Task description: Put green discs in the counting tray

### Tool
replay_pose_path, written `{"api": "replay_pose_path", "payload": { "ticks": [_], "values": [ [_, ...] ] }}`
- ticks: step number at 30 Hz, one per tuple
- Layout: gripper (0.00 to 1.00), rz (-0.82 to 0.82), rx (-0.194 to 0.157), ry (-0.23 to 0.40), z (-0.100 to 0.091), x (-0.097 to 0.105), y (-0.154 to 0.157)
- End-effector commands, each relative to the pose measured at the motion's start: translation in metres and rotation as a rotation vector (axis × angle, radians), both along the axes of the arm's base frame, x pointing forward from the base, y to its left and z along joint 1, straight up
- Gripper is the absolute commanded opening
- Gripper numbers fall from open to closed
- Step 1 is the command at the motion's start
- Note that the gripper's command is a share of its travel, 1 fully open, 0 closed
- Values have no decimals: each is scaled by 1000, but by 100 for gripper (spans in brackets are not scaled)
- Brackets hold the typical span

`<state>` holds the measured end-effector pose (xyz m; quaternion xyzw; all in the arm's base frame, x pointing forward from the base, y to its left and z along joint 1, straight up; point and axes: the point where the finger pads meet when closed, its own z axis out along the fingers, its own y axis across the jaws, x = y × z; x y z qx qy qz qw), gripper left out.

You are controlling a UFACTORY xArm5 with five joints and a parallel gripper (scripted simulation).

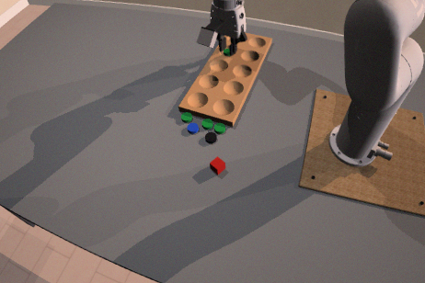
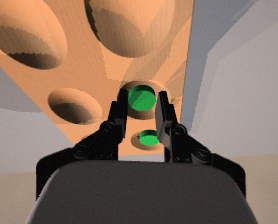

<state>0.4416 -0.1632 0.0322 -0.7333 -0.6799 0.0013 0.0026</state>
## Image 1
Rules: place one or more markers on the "red cube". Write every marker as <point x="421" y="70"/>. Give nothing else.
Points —
<point x="217" y="165"/>

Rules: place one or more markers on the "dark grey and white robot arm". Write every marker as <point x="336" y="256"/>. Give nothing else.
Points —
<point x="374" y="31"/>

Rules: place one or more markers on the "black disc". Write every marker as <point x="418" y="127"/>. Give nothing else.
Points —
<point x="211" y="137"/>

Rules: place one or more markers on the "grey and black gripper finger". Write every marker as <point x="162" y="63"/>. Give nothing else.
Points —
<point x="233" y="45"/>
<point x="222" y="42"/>

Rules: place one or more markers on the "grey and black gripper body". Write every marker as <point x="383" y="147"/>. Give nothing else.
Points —
<point x="233" y="19"/>

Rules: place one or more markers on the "blue disc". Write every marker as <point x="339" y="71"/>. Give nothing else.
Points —
<point x="193" y="128"/>

